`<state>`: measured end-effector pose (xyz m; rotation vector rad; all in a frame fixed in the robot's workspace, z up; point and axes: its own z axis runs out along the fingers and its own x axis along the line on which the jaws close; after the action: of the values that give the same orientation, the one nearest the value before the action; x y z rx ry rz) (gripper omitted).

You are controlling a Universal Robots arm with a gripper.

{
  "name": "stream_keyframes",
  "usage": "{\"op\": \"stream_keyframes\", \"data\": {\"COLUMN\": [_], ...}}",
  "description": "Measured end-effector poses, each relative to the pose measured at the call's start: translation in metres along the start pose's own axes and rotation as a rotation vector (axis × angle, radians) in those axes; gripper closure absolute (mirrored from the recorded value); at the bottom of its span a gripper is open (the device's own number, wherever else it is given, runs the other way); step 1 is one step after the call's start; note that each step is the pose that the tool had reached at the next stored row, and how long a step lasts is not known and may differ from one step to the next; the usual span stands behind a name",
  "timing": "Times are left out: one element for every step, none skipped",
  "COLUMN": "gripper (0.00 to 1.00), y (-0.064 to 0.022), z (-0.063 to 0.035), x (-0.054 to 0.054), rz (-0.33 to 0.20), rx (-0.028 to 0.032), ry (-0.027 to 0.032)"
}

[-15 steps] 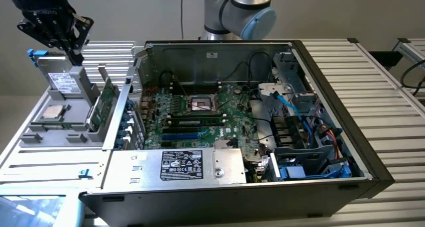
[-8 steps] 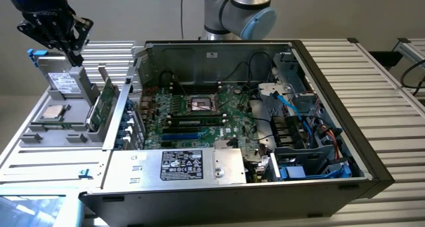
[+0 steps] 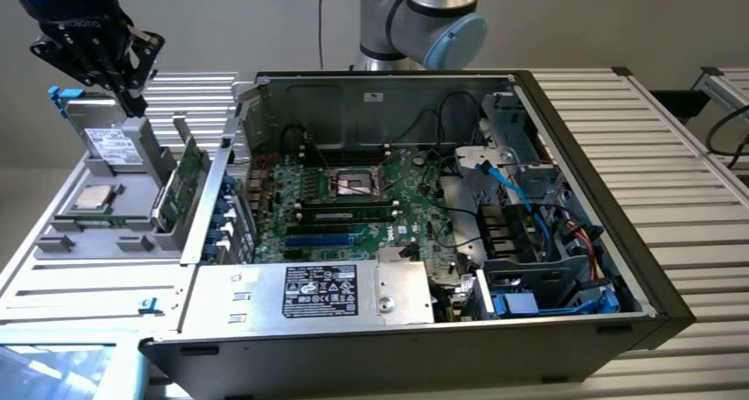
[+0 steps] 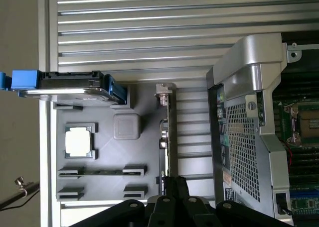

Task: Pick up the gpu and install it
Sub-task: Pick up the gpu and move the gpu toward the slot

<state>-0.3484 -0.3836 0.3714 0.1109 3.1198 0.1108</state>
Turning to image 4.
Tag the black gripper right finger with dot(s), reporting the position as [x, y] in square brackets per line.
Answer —
[197, 212]

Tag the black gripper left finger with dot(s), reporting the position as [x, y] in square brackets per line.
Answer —
[163, 212]

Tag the grey plastic parts rack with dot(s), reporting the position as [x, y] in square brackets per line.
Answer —
[104, 159]

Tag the silver open PC case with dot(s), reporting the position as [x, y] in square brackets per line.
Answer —
[245, 142]

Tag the grey square socket cover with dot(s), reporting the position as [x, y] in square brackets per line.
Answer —
[127, 126]

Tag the blue expansion slot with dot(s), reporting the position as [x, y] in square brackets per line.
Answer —
[305, 203]

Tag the silver CPU chip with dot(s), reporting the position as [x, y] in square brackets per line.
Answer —
[77, 142]

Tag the green motherboard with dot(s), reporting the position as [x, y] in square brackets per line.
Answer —
[302, 167]

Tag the metal CPU socket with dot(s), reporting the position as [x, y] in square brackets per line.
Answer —
[302, 123]

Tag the black rod with metal clamp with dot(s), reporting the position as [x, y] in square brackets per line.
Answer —
[18, 194]

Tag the hard disk with blue carrier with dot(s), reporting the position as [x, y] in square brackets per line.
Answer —
[69, 83]

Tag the graphics card with metal bracket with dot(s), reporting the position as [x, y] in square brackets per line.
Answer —
[170, 127]

